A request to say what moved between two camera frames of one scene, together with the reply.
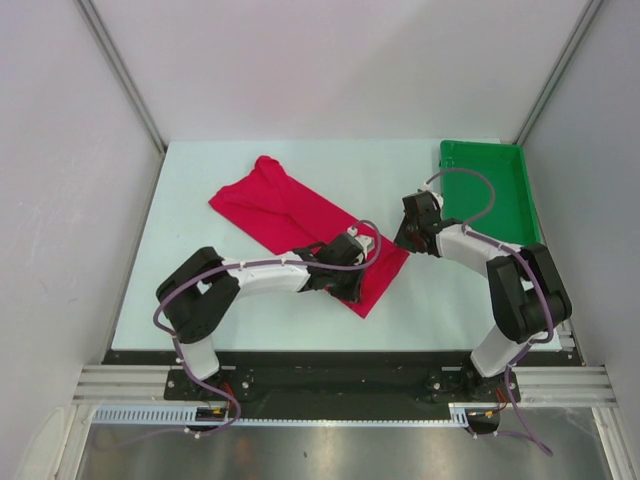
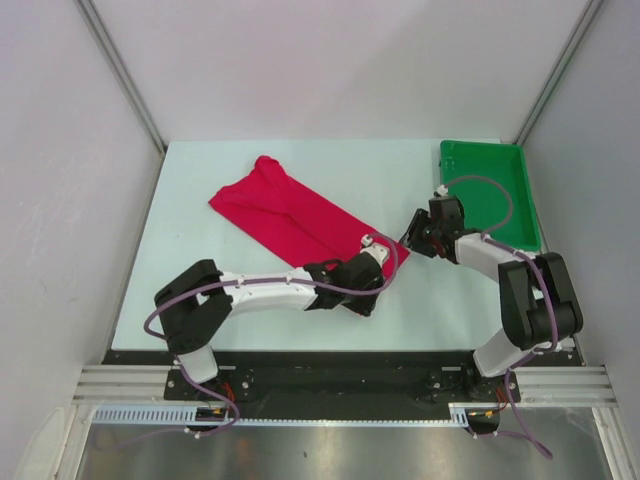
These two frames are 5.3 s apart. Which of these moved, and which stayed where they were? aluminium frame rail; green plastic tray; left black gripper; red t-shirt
Moved: left black gripper
Stayed: aluminium frame rail; red t-shirt; green plastic tray
